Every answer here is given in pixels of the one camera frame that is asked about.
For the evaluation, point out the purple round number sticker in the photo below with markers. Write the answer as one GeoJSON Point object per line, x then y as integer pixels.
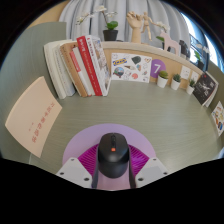
{"type": "Point", "coordinates": [157, 68]}

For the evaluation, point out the light wooden ledge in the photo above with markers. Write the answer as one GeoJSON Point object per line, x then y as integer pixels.
{"type": "Point", "coordinates": [133, 48]}

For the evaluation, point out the red-spined book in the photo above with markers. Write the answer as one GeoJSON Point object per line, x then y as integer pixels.
{"type": "Point", "coordinates": [89, 65]}

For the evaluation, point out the wooden hand model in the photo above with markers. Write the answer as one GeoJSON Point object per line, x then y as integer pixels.
{"type": "Point", "coordinates": [135, 28]}

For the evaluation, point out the white sticker sheet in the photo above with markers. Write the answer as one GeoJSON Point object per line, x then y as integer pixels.
{"type": "Point", "coordinates": [130, 67]}

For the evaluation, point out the wooden artist mannequin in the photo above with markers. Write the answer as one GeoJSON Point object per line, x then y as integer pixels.
{"type": "Point", "coordinates": [147, 25]}

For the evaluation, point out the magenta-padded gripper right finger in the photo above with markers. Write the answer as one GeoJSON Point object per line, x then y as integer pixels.
{"type": "Point", "coordinates": [151, 170]}

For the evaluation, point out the small succulent in white pot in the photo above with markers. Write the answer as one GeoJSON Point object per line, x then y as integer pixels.
{"type": "Point", "coordinates": [162, 81]}
{"type": "Point", "coordinates": [190, 89]}
{"type": "Point", "coordinates": [175, 84]}

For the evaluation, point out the black book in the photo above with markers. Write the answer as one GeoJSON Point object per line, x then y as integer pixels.
{"type": "Point", "coordinates": [204, 88]}

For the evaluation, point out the beige booklet with red text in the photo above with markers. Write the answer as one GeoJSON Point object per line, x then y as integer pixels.
{"type": "Point", "coordinates": [33, 115]}

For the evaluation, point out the black computer mouse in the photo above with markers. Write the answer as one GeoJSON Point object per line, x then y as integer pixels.
{"type": "Point", "coordinates": [113, 156]}

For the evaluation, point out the grey curtain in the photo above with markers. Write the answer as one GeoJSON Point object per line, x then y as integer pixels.
{"type": "Point", "coordinates": [123, 13]}

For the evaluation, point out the window with dark frame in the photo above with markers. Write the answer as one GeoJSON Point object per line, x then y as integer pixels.
{"type": "Point", "coordinates": [200, 36]}

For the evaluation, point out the lilac round mouse pad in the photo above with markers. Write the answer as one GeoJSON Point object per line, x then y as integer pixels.
{"type": "Point", "coordinates": [86, 136]}

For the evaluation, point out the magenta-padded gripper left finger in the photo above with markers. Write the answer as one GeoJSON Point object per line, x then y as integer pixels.
{"type": "Point", "coordinates": [72, 171]}

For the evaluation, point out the thick white book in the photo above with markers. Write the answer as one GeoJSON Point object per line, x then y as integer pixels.
{"type": "Point", "coordinates": [58, 70]}

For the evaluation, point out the dark wooden horse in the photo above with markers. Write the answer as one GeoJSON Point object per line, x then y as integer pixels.
{"type": "Point", "coordinates": [184, 48]}

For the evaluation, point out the picture-covered book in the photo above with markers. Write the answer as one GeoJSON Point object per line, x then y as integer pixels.
{"type": "Point", "coordinates": [101, 63]}

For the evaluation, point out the pink wooden horse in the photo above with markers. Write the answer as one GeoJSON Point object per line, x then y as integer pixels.
{"type": "Point", "coordinates": [170, 41]}

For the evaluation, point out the food sticker sheet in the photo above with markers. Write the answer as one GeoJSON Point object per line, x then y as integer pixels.
{"type": "Point", "coordinates": [219, 118]}

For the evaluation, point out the kraft brown book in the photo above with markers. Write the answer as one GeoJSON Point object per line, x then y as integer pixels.
{"type": "Point", "coordinates": [71, 71]}

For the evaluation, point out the white book with red label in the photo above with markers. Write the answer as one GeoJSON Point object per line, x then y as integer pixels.
{"type": "Point", "coordinates": [82, 76]}

